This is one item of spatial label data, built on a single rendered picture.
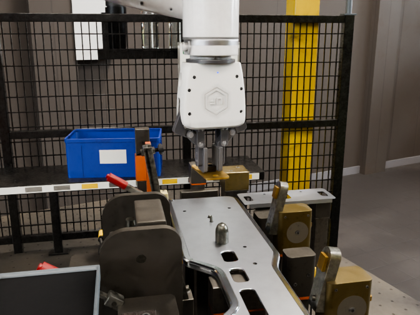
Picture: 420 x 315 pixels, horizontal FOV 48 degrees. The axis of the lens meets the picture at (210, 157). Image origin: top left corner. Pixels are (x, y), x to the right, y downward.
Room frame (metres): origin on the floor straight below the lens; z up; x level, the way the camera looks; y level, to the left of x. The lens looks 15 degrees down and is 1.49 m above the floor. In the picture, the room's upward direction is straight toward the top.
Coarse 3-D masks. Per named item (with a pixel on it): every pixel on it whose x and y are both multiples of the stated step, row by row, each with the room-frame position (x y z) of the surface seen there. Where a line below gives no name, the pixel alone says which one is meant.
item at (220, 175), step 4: (208, 164) 0.73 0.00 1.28; (212, 164) 0.73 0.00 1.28; (196, 168) 0.74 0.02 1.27; (208, 168) 0.72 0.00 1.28; (212, 168) 0.72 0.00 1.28; (200, 172) 0.71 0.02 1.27; (204, 172) 0.71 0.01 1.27; (208, 172) 0.71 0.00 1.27; (212, 172) 0.71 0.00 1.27; (216, 172) 0.71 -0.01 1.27; (220, 172) 0.71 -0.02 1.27; (224, 172) 0.71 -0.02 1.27; (204, 176) 0.69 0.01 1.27; (208, 176) 0.69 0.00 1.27; (212, 176) 0.69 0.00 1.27; (216, 176) 0.70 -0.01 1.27; (220, 176) 0.69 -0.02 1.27; (224, 176) 0.69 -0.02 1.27; (228, 176) 0.69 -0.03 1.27; (208, 180) 0.68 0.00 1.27
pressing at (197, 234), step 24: (192, 216) 1.20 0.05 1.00; (216, 216) 1.20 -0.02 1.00; (240, 216) 1.20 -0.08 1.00; (192, 240) 1.05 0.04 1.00; (240, 240) 1.05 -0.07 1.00; (264, 240) 1.05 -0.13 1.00; (192, 264) 0.93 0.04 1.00; (216, 264) 0.92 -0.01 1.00; (240, 264) 0.92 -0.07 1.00; (264, 264) 0.92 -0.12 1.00; (240, 288) 0.83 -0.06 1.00; (264, 288) 0.83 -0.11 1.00; (288, 288) 0.83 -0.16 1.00; (240, 312) 0.74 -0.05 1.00; (288, 312) 0.74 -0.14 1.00
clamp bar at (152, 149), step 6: (150, 144) 1.14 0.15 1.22; (144, 150) 1.11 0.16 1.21; (150, 150) 1.11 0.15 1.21; (156, 150) 1.13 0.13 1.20; (162, 150) 1.13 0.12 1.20; (144, 156) 1.11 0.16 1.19; (150, 156) 1.11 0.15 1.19; (150, 162) 1.11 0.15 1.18; (150, 168) 1.11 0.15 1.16; (150, 174) 1.11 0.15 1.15; (156, 174) 1.12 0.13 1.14; (150, 180) 1.11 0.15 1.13; (156, 180) 1.12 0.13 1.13; (156, 186) 1.12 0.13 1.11
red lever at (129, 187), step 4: (108, 176) 1.11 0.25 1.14; (112, 176) 1.11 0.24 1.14; (116, 176) 1.11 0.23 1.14; (108, 180) 1.10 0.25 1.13; (112, 180) 1.10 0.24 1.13; (116, 180) 1.11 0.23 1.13; (120, 180) 1.11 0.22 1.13; (116, 184) 1.11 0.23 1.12; (120, 184) 1.11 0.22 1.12; (124, 184) 1.11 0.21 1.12; (128, 184) 1.12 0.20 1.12; (124, 188) 1.11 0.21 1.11; (128, 188) 1.11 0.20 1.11; (132, 188) 1.12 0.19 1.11; (136, 188) 1.13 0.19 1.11
